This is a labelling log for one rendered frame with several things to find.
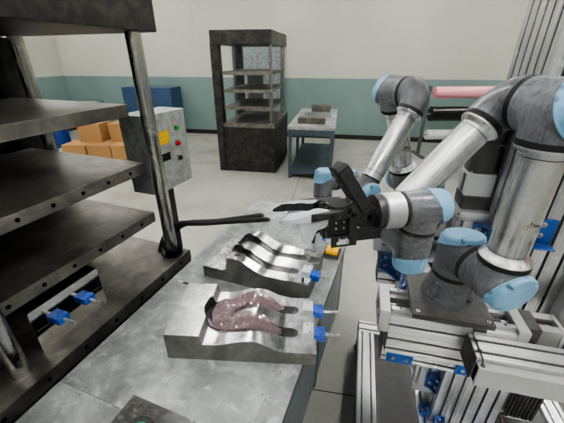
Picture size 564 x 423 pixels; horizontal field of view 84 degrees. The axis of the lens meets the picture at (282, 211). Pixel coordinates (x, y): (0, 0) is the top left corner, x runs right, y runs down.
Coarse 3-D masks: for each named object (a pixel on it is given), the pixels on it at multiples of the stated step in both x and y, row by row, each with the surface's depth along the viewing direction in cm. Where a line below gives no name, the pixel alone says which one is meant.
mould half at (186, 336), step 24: (192, 288) 122; (216, 288) 122; (192, 312) 111; (240, 312) 114; (264, 312) 114; (168, 336) 102; (192, 336) 101; (216, 336) 106; (240, 336) 104; (264, 336) 105; (240, 360) 105; (264, 360) 104; (288, 360) 104; (312, 360) 103
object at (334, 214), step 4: (332, 208) 58; (324, 212) 56; (328, 212) 56; (332, 212) 56; (336, 212) 56; (340, 212) 57; (344, 212) 57; (312, 216) 56; (316, 216) 56; (320, 216) 56; (324, 216) 56; (328, 216) 56; (332, 216) 56; (336, 216) 56; (340, 216) 57; (312, 220) 56; (316, 220) 56; (320, 220) 57; (324, 220) 57; (332, 220) 56; (336, 220) 57
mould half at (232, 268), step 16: (272, 240) 155; (224, 256) 151; (240, 256) 138; (272, 256) 146; (320, 256) 145; (208, 272) 145; (224, 272) 141; (240, 272) 138; (256, 272) 134; (272, 272) 136; (256, 288) 138; (272, 288) 135; (288, 288) 132; (304, 288) 128
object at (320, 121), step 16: (304, 112) 576; (320, 112) 536; (336, 112) 576; (288, 128) 463; (304, 128) 459; (320, 128) 455; (304, 144) 642; (320, 144) 642; (288, 160) 485; (304, 160) 543; (320, 160) 543; (288, 176) 497
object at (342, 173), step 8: (336, 168) 58; (344, 168) 57; (336, 176) 58; (344, 176) 58; (352, 176) 58; (344, 184) 58; (352, 184) 59; (344, 192) 63; (352, 192) 59; (360, 192) 59; (352, 200) 61; (360, 200) 60; (360, 208) 61; (368, 208) 61
